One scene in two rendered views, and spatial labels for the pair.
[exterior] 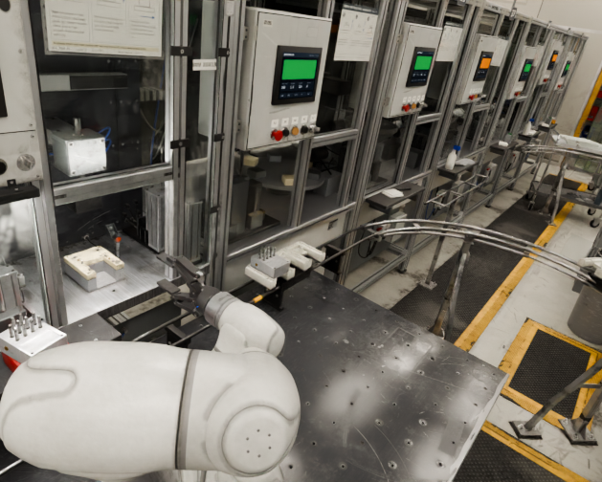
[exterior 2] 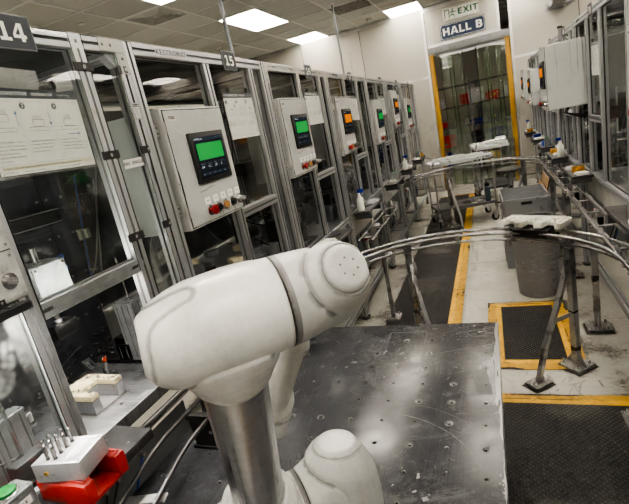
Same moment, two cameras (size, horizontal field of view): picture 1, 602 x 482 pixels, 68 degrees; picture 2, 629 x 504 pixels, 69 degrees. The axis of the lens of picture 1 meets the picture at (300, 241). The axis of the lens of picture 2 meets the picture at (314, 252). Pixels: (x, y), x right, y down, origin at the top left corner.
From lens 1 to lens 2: 0.36 m
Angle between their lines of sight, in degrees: 17
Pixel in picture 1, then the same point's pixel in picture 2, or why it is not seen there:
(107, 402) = (225, 290)
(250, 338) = not seen: hidden behind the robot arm
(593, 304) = (530, 264)
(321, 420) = (369, 424)
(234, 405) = (318, 251)
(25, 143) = (4, 263)
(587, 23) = (406, 76)
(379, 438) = (426, 411)
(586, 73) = (425, 111)
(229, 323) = not seen: hidden behind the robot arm
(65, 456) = (211, 345)
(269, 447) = (357, 266)
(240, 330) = not seen: hidden behind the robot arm
